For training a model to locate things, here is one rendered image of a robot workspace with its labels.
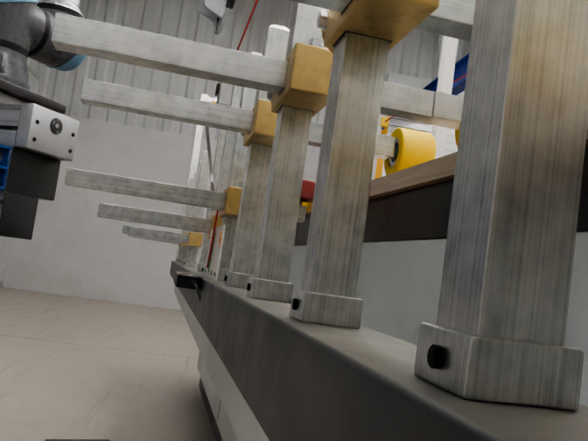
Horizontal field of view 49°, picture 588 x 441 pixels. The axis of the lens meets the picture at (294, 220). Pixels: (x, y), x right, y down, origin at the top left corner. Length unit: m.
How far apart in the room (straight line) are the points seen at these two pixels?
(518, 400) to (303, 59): 0.50
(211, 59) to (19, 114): 0.76
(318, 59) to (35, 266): 8.60
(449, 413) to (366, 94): 0.33
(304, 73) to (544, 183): 0.46
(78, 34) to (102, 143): 8.46
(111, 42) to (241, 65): 0.14
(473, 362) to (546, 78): 0.11
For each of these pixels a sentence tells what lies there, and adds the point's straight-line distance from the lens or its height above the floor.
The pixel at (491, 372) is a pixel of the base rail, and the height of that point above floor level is 0.71.
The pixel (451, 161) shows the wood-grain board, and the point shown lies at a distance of 0.78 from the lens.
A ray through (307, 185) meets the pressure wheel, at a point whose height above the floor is 0.90.
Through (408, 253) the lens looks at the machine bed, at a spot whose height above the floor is 0.78.
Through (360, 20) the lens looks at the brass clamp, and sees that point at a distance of 0.48.
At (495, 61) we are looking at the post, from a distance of 0.26.
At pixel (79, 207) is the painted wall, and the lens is 9.10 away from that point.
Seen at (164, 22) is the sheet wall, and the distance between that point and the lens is 9.53.
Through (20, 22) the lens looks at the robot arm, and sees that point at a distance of 1.57.
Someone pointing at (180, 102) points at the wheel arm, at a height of 0.95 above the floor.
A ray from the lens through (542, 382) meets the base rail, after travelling 0.25.
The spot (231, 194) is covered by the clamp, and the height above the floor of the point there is 0.86.
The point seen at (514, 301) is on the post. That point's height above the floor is 0.74.
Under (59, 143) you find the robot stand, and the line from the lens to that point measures 1.44.
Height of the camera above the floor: 0.74
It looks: 5 degrees up
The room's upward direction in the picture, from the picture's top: 8 degrees clockwise
